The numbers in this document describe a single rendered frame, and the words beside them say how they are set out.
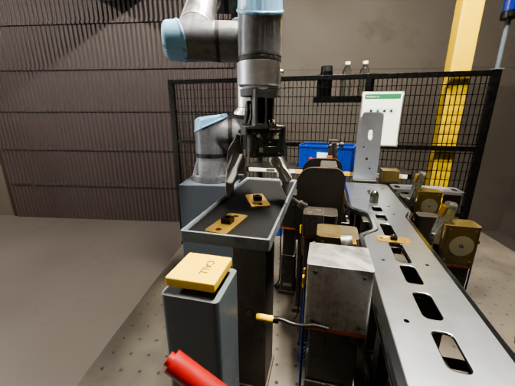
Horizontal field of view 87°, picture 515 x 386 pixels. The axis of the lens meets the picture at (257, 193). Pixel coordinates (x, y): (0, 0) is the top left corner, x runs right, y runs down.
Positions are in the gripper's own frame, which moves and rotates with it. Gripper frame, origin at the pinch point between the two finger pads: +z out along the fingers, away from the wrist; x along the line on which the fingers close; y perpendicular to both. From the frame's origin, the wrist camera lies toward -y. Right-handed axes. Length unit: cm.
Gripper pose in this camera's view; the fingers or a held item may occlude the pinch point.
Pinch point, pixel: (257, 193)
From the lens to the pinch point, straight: 56.5
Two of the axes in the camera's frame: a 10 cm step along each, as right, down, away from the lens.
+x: 9.8, -0.5, 1.9
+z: 0.0, 9.6, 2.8
